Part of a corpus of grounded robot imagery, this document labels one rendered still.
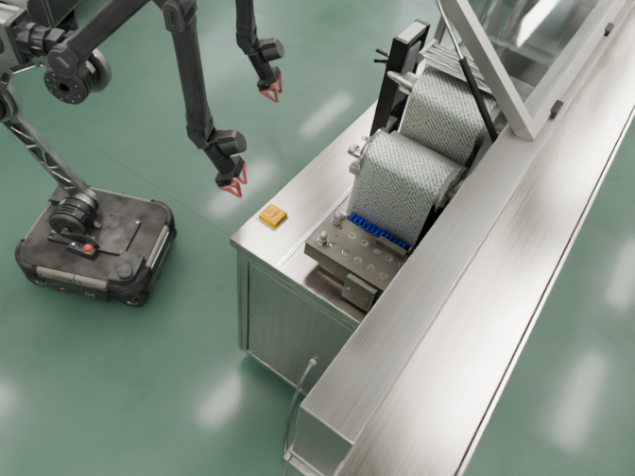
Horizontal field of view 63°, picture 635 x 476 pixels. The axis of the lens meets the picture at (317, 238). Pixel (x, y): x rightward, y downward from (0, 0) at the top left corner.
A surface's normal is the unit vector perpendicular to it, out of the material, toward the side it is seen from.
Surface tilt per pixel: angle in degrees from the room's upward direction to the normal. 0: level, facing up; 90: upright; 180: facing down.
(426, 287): 0
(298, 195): 0
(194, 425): 0
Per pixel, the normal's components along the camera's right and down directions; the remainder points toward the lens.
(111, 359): 0.11, -0.61
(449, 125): -0.57, 0.63
